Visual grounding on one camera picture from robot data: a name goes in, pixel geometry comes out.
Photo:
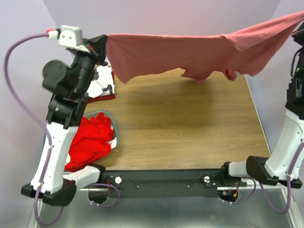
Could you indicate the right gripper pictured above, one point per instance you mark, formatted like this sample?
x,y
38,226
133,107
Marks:
x,y
299,34

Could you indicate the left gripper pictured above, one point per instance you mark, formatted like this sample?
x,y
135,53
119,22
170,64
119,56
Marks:
x,y
94,48

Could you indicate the pink polo shirt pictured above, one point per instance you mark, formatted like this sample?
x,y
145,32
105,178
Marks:
x,y
246,51

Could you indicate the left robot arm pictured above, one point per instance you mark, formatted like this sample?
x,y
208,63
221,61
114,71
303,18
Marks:
x,y
68,85

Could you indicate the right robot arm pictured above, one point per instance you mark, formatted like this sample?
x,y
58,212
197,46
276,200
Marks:
x,y
280,147

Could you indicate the folded white printed t-shirt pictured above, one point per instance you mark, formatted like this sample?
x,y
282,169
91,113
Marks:
x,y
102,83

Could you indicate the folded dark red t-shirt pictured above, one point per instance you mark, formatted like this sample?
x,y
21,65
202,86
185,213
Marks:
x,y
104,97

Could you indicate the clear plastic basket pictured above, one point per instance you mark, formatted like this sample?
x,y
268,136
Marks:
x,y
114,123

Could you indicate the red and white t-shirt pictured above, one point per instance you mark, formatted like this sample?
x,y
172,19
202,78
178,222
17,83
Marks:
x,y
92,142

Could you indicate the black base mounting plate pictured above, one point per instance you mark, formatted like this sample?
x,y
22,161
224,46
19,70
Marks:
x,y
171,183

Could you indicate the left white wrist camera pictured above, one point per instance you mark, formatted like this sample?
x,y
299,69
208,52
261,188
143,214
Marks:
x,y
67,36

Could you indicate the aluminium frame rail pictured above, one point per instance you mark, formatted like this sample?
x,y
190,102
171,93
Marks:
x,y
252,210

